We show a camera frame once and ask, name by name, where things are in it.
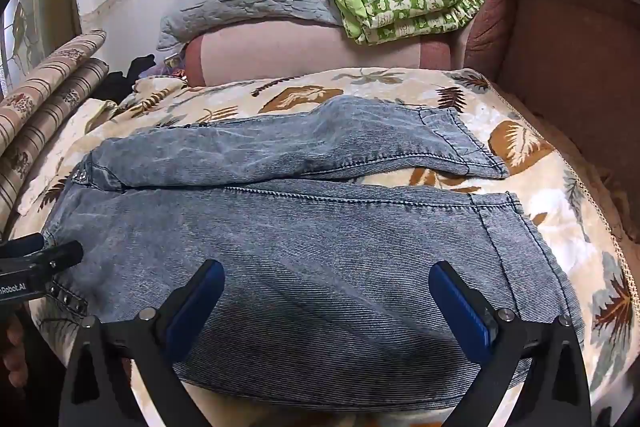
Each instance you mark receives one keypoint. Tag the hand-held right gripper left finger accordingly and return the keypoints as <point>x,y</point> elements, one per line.
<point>196,307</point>

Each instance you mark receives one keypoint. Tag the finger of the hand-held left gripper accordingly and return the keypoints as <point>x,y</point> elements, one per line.
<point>55,257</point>

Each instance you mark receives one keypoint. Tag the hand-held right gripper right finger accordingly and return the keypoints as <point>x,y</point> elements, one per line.
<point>460,312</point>

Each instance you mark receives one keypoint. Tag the blue denim pants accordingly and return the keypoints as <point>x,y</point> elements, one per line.
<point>300,232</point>

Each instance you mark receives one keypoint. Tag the person's left hand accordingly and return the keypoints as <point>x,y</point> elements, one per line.
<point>11,352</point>

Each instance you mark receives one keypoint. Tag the striped floral cushion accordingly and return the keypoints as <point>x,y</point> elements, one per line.
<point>45,72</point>
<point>50,119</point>

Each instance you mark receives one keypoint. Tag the cream floral pillow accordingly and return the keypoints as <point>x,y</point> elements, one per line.
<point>92,112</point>

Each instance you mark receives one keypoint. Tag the cream leaf print blanket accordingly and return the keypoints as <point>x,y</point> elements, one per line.
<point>525,142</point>

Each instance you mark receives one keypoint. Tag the black garment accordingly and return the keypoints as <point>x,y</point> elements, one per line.
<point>115,84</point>

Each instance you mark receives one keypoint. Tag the purple plastic bag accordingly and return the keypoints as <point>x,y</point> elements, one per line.
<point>170,67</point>

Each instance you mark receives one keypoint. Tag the pink sofa bolster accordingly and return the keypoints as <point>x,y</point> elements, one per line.
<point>300,49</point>

